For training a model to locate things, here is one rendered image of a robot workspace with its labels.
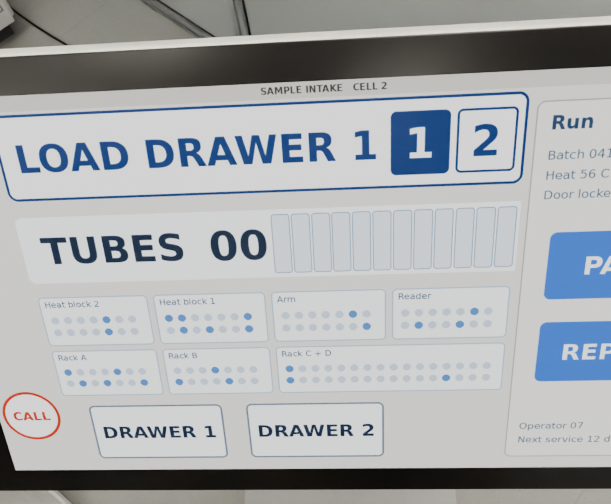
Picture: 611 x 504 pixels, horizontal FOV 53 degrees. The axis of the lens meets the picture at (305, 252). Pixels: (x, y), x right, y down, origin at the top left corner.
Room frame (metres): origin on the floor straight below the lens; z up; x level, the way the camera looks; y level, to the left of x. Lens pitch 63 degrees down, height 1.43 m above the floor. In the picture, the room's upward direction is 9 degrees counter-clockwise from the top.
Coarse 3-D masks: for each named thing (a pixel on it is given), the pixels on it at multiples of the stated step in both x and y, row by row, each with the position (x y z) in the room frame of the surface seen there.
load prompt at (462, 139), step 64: (0, 128) 0.24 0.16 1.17; (64, 128) 0.24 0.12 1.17; (128, 128) 0.23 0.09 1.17; (192, 128) 0.22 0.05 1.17; (256, 128) 0.22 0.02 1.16; (320, 128) 0.21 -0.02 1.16; (384, 128) 0.20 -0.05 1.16; (448, 128) 0.20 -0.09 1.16; (512, 128) 0.19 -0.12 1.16; (64, 192) 0.21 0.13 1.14; (128, 192) 0.21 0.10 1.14; (192, 192) 0.20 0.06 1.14; (256, 192) 0.19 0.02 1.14
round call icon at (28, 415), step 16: (0, 400) 0.13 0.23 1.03; (16, 400) 0.13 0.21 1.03; (32, 400) 0.13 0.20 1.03; (48, 400) 0.13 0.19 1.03; (16, 416) 0.12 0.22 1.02; (32, 416) 0.12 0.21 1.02; (48, 416) 0.12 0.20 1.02; (16, 432) 0.11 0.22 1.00; (32, 432) 0.11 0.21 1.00; (48, 432) 0.11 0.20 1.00; (64, 432) 0.11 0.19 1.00
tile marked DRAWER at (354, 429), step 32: (256, 416) 0.09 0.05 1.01; (288, 416) 0.09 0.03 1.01; (320, 416) 0.09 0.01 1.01; (352, 416) 0.08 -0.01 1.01; (384, 416) 0.08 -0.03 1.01; (256, 448) 0.08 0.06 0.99; (288, 448) 0.07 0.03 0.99; (320, 448) 0.07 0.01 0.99; (352, 448) 0.07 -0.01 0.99; (384, 448) 0.06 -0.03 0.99
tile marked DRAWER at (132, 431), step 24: (96, 408) 0.12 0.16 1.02; (120, 408) 0.11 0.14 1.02; (144, 408) 0.11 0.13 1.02; (168, 408) 0.11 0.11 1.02; (192, 408) 0.11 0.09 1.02; (216, 408) 0.10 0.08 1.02; (96, 432) 0.10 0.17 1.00; (120, 432) 0.10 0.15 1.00; (144, 432) 0.10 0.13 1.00; (168, 432) 0.10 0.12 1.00; (192, 432) 0.09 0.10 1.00; (216, 432) 0.09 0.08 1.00; (120, 456) 0.09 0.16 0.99; (144, 456) 0.09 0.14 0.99; (168, 456) 0.08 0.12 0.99; (192, 456) 0.08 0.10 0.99; (216, 456) 0.08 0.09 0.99
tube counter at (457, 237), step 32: (224, 224) 0.18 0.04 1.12; (256, 224) 0.18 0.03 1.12; (288, 224) 0.18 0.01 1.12; (320, 224) 0.18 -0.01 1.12; (352, 224) 0.17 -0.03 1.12; (384, 224) 0.17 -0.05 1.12; (416, 224) 0.17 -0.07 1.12; (448, 224) 0.16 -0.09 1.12; (480, 224) 0.16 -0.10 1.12; (512, 224) 0.16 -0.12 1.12; (224, 256) 0.17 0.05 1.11; (256, 256) 0.17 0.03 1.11; (288, 256) 0.17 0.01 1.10; (320, 256) 0.16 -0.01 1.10; (352, 256) 0.16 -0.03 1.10; (384, 256) 0.16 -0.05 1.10; (416, 256) 0.15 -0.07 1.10; (448, 256) 0.15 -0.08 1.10; (480, 256) 0.15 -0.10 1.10; (512, 256) 0.14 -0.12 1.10
